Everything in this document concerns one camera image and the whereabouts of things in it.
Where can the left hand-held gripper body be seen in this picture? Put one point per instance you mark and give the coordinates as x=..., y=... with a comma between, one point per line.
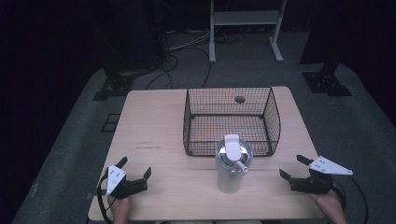
x=120, y=183

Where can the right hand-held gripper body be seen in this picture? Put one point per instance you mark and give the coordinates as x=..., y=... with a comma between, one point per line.
x=317, y=179

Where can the white tumbler with straw lid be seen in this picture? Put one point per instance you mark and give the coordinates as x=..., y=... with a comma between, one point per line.
x=233, y=165

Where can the person's left hand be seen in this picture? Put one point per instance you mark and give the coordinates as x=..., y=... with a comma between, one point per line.
x=120, y=209

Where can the person's right hand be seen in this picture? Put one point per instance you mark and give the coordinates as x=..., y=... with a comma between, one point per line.
x=330, y=207

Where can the black stand base plate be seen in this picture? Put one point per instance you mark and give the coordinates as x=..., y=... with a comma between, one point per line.
x=327, y=82
x=113, y=87

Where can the white metal stand frame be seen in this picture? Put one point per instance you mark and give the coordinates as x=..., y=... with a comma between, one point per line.
x=246, y=18

